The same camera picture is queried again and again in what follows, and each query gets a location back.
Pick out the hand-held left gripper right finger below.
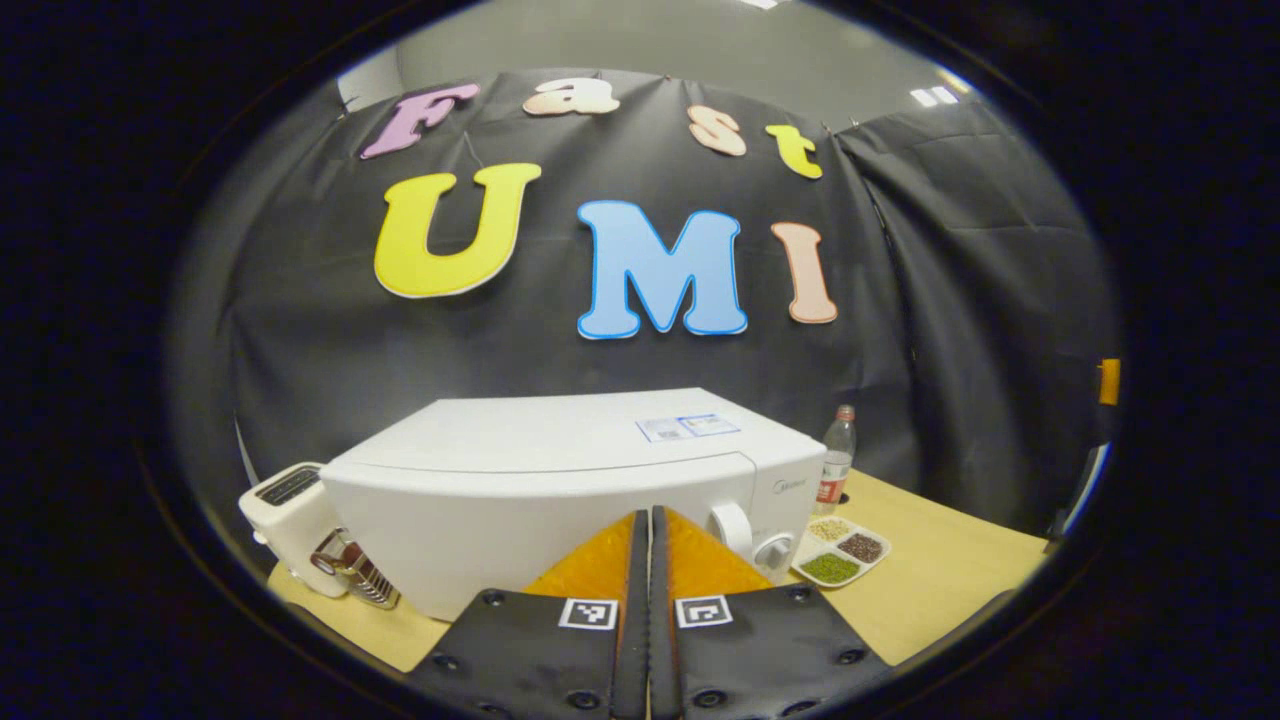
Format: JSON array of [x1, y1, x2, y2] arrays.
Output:
[[651, 505, 895, 720]]

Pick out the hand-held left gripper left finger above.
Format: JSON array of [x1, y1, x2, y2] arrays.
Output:
[[405, 509, 649, 720]]

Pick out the white microwave oven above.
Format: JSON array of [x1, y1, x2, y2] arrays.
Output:
[[320, 388, 829, 622]]

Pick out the black backdrop cloth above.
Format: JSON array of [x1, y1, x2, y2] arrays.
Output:
[[165, 68, 1121, 541]]

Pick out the white divided grain tray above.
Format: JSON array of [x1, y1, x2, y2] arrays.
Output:
[[789, 515, 893, 590]]

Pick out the clear red label water bottle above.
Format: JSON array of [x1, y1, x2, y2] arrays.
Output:
[[815, 405, 858, 518]]

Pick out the white toaster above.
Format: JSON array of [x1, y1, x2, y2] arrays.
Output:
[[238, 462, 347, 600]]

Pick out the metal wire rack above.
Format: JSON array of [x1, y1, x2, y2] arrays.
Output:
[[309, 528, 402, 612]]

